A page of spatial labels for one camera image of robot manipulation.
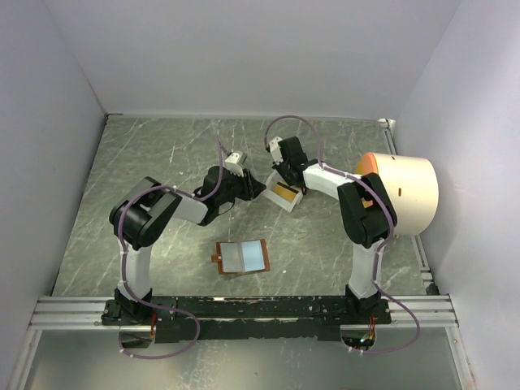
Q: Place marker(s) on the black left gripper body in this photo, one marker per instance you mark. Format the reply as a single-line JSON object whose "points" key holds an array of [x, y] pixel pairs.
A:
{"points": [[231, 195]]}

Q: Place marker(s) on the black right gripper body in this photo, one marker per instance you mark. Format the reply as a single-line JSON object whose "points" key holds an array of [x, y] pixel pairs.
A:
{"points": [[282, 169]]}

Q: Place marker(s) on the brown leather card holder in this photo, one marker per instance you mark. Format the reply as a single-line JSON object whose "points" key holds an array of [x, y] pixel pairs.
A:
{"points": [[241, 258]]}

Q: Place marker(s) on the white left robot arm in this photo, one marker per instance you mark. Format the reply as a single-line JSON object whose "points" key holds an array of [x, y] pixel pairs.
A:
{"points": [[140, 218]]}

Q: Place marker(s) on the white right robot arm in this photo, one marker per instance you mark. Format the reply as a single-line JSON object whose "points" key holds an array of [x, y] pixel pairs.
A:
{"points": [[366, 211]]}

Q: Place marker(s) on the white plastic card bin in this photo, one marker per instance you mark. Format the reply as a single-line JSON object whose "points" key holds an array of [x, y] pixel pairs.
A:
{"points": [[272, 179]]}

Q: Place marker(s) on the white cylinder with orange lid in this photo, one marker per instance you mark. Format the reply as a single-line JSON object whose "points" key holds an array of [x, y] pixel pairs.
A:
{"points": [[411, 185]]}

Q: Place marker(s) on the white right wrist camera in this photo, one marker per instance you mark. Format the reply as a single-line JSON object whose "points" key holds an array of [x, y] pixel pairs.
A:
{"points": [[275, 150]]}

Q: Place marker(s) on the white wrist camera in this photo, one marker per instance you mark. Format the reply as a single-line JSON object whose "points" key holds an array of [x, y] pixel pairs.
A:
{"points": [[234, 163], [275, 150]]}

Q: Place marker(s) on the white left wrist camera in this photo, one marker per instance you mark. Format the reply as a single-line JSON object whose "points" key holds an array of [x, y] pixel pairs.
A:
{"points": [[234, 163]]}

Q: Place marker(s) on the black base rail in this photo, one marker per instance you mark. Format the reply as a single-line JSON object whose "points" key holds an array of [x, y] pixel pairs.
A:
{"points": [[173, 319]]}

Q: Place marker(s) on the aluminium extrusion rail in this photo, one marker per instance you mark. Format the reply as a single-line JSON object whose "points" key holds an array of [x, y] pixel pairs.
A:
{"points": [[69, 313]]}

